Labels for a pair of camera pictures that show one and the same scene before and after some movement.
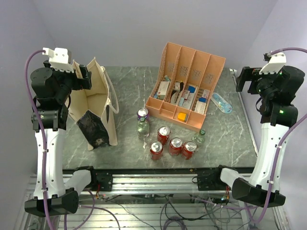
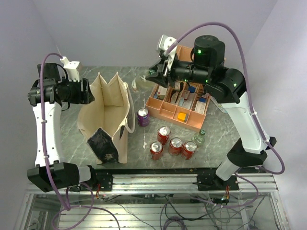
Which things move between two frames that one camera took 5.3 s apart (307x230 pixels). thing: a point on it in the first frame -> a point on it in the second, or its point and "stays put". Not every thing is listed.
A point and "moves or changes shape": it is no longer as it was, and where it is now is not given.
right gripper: (248, 74) -> (161, 74)
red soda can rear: (163, 134) stays put
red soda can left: (156, 150) stays put
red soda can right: (188, 148) stays put
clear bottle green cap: (199, 138) stays put
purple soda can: (143, 112) stays put
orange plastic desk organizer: (187, 81) stays put
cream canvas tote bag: (90, 108) moves or changes shape
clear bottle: (143, 128) -> (143, 85)
